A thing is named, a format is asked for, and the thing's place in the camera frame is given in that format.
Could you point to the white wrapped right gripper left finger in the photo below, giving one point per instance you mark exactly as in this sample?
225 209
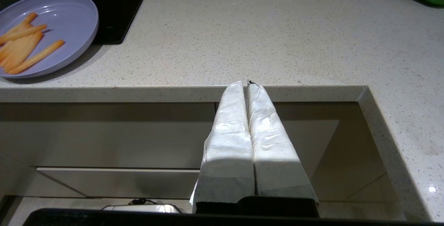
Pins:
229 142

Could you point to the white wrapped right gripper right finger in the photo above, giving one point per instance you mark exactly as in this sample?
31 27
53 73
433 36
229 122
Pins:
274 149

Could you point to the lilac round plate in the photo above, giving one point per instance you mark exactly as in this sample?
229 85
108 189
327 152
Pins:
69 14

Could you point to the orange french fry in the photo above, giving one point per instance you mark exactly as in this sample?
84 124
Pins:
24 32
26 20
14 47
29 47
5 47
20 47
38 56

